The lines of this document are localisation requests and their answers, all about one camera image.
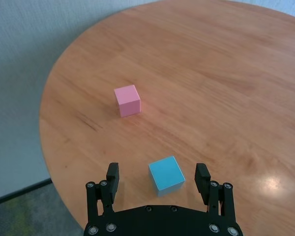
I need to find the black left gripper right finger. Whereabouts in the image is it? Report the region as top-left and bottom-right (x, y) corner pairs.
(194, 163), (236, 219)

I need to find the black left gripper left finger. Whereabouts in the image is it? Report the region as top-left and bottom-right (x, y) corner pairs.
(85, 162), (120, 223)

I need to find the black floor baseboard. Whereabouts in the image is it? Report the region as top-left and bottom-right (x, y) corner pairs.
(0, 178), (52, 207)

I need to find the pink cube block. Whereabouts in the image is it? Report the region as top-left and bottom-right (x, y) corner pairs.
(114, 85), (141, 118)

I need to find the blue cube block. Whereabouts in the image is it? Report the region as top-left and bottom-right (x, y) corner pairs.
(147, 155), (186, 197)

